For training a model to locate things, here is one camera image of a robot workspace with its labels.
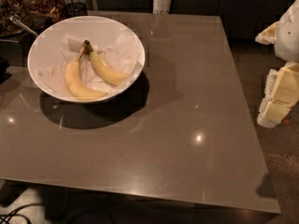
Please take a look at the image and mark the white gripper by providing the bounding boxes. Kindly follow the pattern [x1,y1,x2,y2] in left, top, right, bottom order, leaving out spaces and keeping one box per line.
[255,0,299,128]

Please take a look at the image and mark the yellow banana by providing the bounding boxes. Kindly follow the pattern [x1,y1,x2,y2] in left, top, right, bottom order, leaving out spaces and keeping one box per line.
[64,47,107,101]
[83,40,128,86]

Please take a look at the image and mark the white bowl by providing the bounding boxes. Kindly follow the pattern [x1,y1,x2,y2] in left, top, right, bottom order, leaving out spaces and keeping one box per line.
[28,16,145,103]

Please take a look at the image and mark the white paper napkin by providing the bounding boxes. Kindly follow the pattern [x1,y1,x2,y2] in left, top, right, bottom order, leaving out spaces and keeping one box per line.
[36,33,143,100]

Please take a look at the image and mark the glass jar with snacks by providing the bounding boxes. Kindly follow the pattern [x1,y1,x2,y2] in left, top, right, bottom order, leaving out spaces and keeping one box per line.
[26,0,65,23]

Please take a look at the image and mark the dark glass jar left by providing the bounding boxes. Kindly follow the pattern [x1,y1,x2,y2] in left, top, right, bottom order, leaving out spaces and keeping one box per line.
[0,0,34,37]

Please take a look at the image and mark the metal spoon handle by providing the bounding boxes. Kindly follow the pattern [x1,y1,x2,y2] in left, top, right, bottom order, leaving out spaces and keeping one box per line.
[9,15,38,37]

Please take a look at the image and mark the black floor cable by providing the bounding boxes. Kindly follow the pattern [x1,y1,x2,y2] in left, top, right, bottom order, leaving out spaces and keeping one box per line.
[0,203,45,224]

